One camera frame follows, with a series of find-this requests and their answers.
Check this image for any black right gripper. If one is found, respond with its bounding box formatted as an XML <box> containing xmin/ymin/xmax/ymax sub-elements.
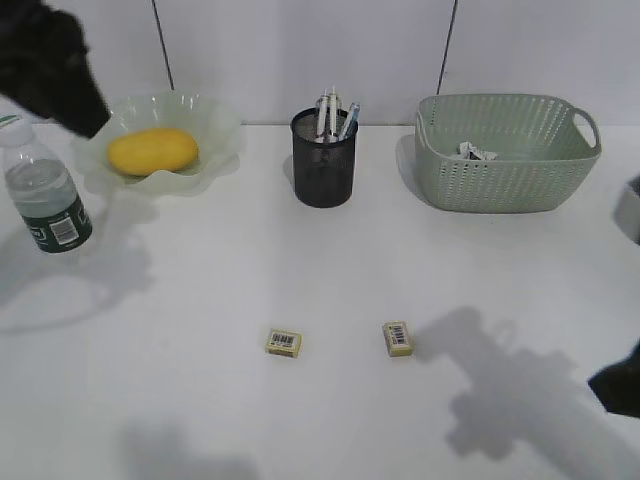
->
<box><xmin>588</xmin><ymin>344</ymin><xmax>640</xmax><ymax>418</ymax></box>

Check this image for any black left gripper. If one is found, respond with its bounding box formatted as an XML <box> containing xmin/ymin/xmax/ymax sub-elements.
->
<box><xmin>1</xmin><ymin>1</ymin><xmax>110</xmax><ymax>139</ymax></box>

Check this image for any clear water bottle green label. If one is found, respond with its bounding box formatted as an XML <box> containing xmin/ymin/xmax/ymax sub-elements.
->
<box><xmin>0</xmin><ymin>113</ymin><xmax>94</xmax><ymax>256</ymax></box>

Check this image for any yellow mango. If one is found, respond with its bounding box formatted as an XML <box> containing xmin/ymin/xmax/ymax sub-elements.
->
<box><xmin>107</xmin><ymin>128</ymin><xmax>199</xmax><ymax>177</ymax></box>

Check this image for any yellow eraser barcode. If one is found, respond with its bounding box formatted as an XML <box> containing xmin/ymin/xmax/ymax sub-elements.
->
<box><xmin>382</xmin><ymin>321</ymin><xmax>414</xmax><ymax>357</ymax></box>
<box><xmin>265</xmin><ymin>328</ymin><xmax>303</xmax><ymax>358</ymax></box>

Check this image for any waste paper ball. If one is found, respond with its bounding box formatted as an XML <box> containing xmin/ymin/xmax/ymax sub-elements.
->
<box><xmin>458</xmin><ymin>141</ymin><xmax>498</xmax><ymax>161</ymax></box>

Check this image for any beige white pen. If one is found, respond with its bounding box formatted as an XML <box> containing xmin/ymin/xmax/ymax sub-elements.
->
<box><xmin>314</xmin><ymin>90</ymin><xmax>329</xmax><ymax>144</ymax></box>

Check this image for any grey white pen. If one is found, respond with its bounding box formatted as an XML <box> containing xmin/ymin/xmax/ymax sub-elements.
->
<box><xmin>328</xmin><ymin>87</ymin><xmax>340</xmax><ymax>143</ymax></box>

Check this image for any grey blue pen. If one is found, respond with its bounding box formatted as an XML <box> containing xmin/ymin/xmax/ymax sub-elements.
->
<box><xmin>338</xmin><ymin>102</ymin><xmax>361</xmax><ymax>141</ymax></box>

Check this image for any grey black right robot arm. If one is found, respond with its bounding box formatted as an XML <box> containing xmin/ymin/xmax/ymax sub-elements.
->
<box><xmin>587</xmin><ymin>176</ymin><xmax>639</xmax><ymax>419</ymax></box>

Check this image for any translucent green wavy plate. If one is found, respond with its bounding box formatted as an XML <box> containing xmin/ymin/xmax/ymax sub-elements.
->
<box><xmin>71</xmin><ymin>91</ymin><xmax>242</xmax><ymax>196</ymax></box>

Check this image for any green plastic woven basket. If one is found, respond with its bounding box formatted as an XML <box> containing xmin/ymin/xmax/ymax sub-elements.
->
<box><xmin>414</xmin><ymin>94</ymin><xmax>602</xmax><ymax>214</ymax></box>

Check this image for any black mesh pen holder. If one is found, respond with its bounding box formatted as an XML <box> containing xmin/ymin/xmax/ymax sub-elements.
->
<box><xmin>290</xmin><ymin>107</ymin><xmax>359</xmax><ymax>208</ymax></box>

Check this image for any black wall cable left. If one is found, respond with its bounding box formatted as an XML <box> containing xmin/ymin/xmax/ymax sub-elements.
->
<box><xmin>150</xmin><ymin>0</ymin><xmax>176</xmax><ymax>92</ymax></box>

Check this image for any black wall cable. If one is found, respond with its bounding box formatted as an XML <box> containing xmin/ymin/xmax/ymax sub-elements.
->
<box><xmin>150</xmin><ymin>0</ymin><xmax>176</xmax><ymax>92</ymax></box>
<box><xmin>433</xmin><ymin>0</ymin><xmax>460</xmax><ymax>97</ymax></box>

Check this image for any black wall cable right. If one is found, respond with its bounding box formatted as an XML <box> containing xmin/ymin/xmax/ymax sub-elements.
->
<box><xmin>433</xmin><ymin>0</ymin><xmax>460</xmax><ymax>97</ymax></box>

